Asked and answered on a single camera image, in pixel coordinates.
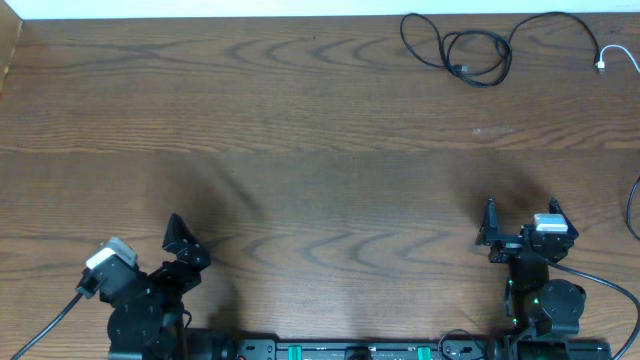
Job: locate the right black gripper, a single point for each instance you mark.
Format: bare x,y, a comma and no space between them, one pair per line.
516,241

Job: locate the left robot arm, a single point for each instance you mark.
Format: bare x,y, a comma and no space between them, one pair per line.
148,309

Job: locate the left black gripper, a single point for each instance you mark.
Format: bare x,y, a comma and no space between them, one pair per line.
167,275

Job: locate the cardboard box edge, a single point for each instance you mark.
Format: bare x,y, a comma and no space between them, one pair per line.
10,30

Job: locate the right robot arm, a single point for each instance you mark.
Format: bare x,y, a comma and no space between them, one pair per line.
545,311

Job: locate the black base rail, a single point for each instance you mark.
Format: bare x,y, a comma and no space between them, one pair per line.
205,344

